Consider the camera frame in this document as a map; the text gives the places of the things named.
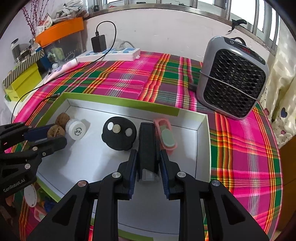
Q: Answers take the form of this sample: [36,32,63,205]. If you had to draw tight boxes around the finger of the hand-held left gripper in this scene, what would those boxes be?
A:
[0,123,53,152]
[0,136,67,171]

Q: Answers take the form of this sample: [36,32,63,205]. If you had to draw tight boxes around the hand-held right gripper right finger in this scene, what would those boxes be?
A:
[159,150,270,241]

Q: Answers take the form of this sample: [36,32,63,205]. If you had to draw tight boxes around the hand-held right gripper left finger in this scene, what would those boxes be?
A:
[26,149,139,241]

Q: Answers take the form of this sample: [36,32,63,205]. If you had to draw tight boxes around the white round jar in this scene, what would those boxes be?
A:
[65,119,86,140]

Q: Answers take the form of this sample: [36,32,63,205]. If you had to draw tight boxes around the green round piece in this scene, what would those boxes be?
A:
[37,187,48,201]

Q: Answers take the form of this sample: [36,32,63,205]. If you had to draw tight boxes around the black rectangular device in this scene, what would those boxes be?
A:
[137,122,160,184]

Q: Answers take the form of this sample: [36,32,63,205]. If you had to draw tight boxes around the black round disc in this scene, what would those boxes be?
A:
[101,117,137,151]

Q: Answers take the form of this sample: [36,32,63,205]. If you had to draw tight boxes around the green white cardboard box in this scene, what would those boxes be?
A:
[35,92,211,240]

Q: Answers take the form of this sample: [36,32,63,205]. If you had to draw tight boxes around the yellow-green shoe box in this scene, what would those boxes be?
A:
[5,63,42,101]

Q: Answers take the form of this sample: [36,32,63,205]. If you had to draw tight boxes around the dark blue box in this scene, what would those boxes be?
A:
[37,54,52,71]

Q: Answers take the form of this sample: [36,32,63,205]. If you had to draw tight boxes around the grey white striped box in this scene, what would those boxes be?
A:
[2,50,45,90]

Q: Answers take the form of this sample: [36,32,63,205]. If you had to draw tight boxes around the pink white wand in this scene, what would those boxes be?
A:
[50,58,79,75]

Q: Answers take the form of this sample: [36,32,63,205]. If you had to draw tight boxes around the glass jar black lid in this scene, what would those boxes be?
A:
[10,39,22,63]

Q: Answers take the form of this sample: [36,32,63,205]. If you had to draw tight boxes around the black charger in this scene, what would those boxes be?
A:
[91,35,107,53]

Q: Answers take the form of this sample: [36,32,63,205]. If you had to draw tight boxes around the clear bin orange lid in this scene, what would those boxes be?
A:
[35,17,84,62]

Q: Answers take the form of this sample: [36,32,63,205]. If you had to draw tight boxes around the printed paper packets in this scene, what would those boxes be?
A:
[36,14,52,35]

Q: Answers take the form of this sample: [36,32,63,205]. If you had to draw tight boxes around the purple flower branches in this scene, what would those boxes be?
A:
[22,0,41,40]

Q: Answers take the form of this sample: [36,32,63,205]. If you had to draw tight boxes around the white power strip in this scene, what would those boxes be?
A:
[76,40,141,63]

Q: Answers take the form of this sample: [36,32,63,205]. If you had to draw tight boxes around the grey fan heater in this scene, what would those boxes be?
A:
[196,36,270,120]

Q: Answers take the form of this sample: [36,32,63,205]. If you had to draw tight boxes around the wooden wardrobe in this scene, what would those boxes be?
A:
[276,137,296,232]

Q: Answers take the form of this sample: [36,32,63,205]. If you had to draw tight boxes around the pile of white gloves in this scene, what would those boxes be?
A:
[55,0,88,18]

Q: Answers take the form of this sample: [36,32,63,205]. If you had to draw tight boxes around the cream curtain with hearts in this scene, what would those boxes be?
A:
[264,14,296,149]

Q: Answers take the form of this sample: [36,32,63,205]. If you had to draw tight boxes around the black hook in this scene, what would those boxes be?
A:
[228,19,247,33]

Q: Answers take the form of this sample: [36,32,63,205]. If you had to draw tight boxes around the metal window bars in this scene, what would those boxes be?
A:
[92,0,281,54]

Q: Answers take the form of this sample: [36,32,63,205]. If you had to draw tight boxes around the black cable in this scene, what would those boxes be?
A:
[11,21,117,123]

